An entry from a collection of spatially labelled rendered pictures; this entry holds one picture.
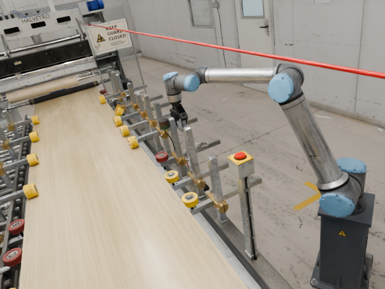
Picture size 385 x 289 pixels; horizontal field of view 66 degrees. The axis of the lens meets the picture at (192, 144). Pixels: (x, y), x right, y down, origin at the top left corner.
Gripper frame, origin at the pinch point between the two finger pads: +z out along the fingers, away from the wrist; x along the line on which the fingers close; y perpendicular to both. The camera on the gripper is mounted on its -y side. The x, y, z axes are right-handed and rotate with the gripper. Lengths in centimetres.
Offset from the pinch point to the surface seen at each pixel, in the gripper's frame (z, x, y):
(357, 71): -64, 15, -132
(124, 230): 11, 55, -54
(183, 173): 25.8, 8.2, -7.2
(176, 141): 2.2, 8.3, -7.1
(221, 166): 17.6, -9.5, -27.9
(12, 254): 10, 103, -38
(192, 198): 10, 20, -53
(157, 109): -11.9, 8.1, 17.9
